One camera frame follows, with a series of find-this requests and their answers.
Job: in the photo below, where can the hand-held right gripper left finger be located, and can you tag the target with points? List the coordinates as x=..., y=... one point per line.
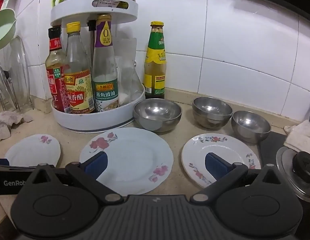
x=97, y=165

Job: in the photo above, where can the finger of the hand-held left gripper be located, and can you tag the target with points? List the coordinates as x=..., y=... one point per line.
x=2, y=162

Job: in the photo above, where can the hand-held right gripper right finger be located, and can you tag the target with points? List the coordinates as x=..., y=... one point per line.
x=216, y=167

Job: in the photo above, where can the white plate floral rim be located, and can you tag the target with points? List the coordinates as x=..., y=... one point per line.
x=192, y=152

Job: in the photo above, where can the small white floral plate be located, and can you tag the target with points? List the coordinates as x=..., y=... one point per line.
x=32, y=150

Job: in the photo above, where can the large white pink-flower plate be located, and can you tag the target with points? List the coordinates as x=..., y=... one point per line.
x=134, y=155

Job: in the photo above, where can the stainless steel bowl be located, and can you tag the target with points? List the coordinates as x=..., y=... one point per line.
x=250, y=127
x=157, y=112
x=211, y=110

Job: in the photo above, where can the pinkish dish rag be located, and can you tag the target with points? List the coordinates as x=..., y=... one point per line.
x=4, y=127

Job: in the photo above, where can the white two-tier rotating rack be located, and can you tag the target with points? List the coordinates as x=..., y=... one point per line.
x=94, y=121

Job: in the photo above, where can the black cooktop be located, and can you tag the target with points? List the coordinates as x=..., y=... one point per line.
x=270, y=150

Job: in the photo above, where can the glass pot lid black knob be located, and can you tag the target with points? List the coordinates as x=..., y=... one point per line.
x=285, y=162

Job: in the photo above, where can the yellow cap vinegar bottle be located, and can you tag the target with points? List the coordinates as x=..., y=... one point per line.
x=78, y=92

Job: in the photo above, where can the purple label sauce bottle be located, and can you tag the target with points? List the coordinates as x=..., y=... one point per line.
x=104, y=90

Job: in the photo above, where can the white folded cloth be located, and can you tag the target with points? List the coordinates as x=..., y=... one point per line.
x=300, y=137

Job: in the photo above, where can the red label sauce bottle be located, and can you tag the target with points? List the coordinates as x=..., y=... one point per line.
x=54, y=85

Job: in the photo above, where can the clear plastic bag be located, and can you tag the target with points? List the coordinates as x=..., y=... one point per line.
x=127, y=75

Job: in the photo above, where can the clear glass lid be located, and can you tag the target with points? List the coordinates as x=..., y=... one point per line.
x=19, y=67

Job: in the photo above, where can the green yellow label sauce bottle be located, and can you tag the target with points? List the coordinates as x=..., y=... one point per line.
x=155, y=55

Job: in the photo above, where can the green plastic colander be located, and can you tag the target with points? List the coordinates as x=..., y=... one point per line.
x=4, y=27

